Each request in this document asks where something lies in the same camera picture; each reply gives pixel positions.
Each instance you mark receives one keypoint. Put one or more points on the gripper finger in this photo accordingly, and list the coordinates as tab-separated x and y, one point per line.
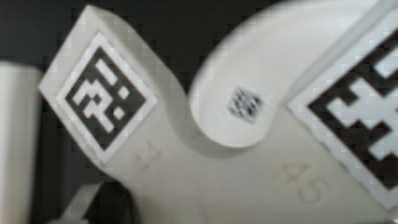
102	205

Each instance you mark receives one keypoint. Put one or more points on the white cross table base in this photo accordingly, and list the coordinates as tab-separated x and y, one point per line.
316	177

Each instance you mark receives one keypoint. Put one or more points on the white table leg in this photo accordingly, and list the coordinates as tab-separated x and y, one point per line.
268	52

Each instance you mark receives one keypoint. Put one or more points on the white frame left rail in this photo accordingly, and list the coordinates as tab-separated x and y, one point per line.
19	139

